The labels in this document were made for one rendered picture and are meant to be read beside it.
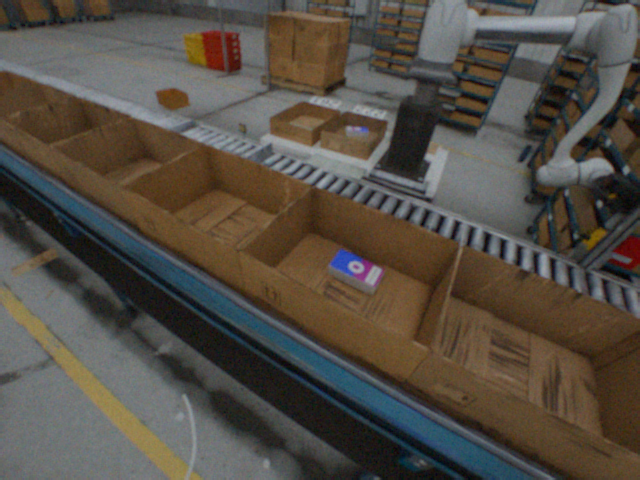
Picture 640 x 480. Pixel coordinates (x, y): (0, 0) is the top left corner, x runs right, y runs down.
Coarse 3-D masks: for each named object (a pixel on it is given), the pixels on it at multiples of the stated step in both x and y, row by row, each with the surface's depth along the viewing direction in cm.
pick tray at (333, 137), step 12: (336, 120) 163; (348, 120) 177; (360, 120) 173; (372, 120) 170; (384, 120) 167; (324, 132) 148; (336, 132) 170; (372, 132) 174; (384, 132) 166; (324, 144) 152; (336, 144) 149; (348, 144) 146; (360, 144) 143; (372, 144) 145; (360, 156) 148
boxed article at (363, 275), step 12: (336, 264) 71; (348, 264) 71; (360, 264) 72; (372, 264) 72; (336, 276) 72; (348, 276) 69; (360, 276) 69; (372, 276) 69; (360, 288) 70; (372, 288) 67
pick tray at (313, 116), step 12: (288, 108) 169; (300, 108) 181; (312, 108) 181; (324, 108) 177; (276, 120) 154; (288, 120) 174; (300, 120) 179; (312, 120) 180; (324, 120) 182; (276, 132) 159; (288, 132) 155; (300, 132) 152; (312, 132) 149; (312, 144) 155
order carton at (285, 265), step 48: (288, 240) 73; (336, 240) 81; (384, 240) 72; (432, 240) 64; (288, 288) 53; (336, 288) 71; (384, 288) 71; (432, 288) 72; (336, 336) 55; (384, 336) 46; (432, 336) 45
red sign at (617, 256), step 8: (624, 240) 93; (632, 240) 92; (616, 248) 96; (624, 248) 95; (632, 248) 93; (616, 256) 97; (624, 256) 96; (632, 256) 95; (616, 264) 99; (624, 264) 98; (632, 264) 96
